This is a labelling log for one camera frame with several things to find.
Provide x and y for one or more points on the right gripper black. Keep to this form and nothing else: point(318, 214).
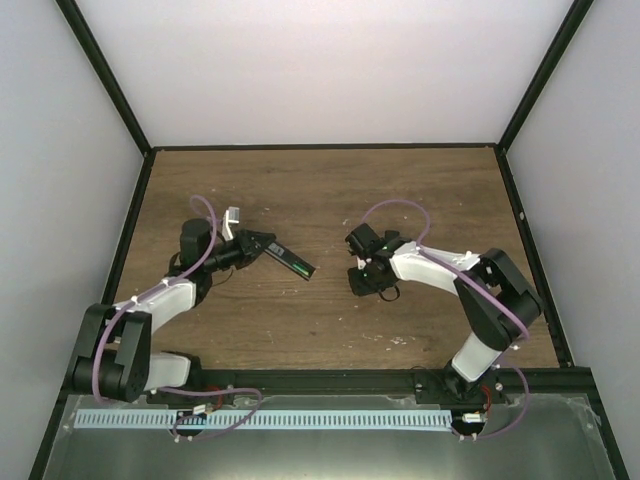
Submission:
point(359, 289)

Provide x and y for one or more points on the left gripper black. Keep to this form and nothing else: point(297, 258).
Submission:
point(247, 248)

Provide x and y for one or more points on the black remote control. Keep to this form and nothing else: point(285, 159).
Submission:
point(287, 258)

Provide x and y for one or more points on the green AAA battery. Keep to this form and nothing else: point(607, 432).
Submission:
point(301, 270)

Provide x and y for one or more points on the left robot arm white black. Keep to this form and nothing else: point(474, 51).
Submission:
point(112, 357)

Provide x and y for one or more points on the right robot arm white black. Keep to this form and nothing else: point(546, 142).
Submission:
point(499, 302)

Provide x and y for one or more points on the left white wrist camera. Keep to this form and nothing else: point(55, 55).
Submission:
point(231, 218)

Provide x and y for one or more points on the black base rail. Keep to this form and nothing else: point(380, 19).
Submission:
point(427, 385)

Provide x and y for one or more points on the light blue slotted cable duct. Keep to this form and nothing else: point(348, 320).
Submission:
point(150, 419)

